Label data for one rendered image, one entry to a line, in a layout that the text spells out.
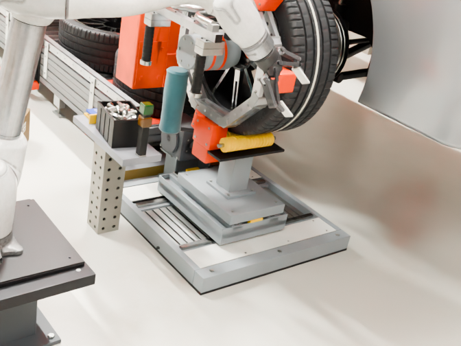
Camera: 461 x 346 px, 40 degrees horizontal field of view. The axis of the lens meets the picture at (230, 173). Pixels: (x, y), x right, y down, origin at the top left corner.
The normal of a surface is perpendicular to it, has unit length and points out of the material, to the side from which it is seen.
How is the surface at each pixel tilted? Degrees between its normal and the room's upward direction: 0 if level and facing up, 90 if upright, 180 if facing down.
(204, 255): 0
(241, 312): 0
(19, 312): 90
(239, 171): 90
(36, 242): 3
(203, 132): 90
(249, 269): 90
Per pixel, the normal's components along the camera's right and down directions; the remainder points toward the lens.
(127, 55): -0.79, 0.14
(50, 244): 0.21, -0.87
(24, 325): 0.62, 0.44
